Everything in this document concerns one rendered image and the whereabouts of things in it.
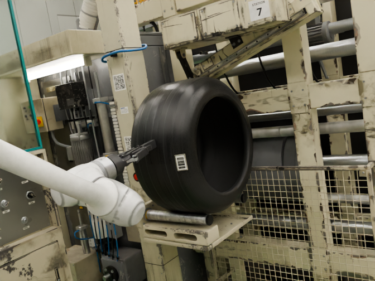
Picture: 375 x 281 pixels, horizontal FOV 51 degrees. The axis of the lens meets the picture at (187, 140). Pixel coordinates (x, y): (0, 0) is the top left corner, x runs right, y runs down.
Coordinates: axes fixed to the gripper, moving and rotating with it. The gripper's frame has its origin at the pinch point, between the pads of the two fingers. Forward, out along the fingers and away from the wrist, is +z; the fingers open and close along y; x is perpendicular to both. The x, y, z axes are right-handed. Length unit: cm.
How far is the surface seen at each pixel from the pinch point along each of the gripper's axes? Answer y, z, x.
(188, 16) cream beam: 8, 56, -44
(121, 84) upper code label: 32.7, 26.8, -22.0
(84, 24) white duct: 85, 61, -57
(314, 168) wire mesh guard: -36, 60, 34
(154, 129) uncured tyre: 0.5, 6.3, -4.8
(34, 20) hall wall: 920, 605, -203
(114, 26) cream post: 31, 31, -47
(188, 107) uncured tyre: -10.8, 15.2, -9.6
